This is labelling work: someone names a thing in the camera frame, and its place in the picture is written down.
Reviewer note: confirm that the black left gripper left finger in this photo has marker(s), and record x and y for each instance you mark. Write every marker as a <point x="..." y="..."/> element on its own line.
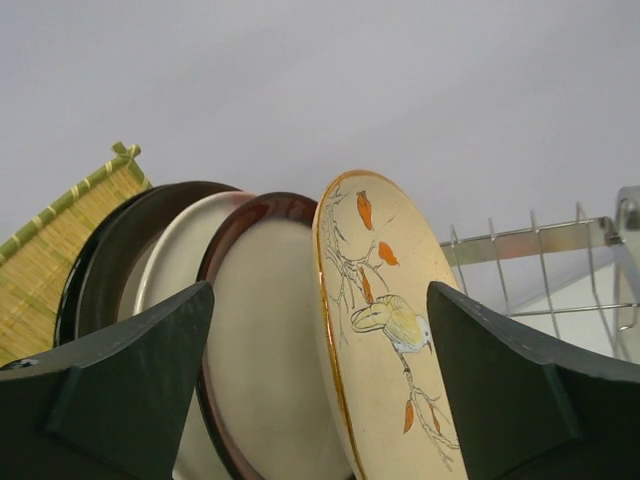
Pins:
<point x="112" y="404"/>

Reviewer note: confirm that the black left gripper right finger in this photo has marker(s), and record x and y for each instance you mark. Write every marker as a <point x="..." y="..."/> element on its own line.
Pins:
<point x="527" y="405"/>

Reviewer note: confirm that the dark red rimmed plate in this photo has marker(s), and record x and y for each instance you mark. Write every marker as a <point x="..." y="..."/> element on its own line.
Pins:
<point x="260" y="387"/>

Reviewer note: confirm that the pink white round plate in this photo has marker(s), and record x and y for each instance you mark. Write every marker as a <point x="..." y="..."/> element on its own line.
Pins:
<point x="173" y="265"/>

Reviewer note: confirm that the woven bamboo tray plate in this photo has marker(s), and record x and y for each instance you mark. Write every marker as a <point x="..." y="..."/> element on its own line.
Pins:
<point x="36" y="260"/>

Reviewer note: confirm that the beige bird round plate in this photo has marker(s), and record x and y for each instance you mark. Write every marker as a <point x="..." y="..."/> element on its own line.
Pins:
<point x="374" y="257"/>

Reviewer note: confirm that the black rimmed round plate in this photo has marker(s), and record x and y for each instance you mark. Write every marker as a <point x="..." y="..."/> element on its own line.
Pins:
<point x="66" y="322"/>

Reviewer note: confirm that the stainless steel dish rack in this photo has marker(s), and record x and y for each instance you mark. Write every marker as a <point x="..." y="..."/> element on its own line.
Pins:
<point x="577" y="280"/>

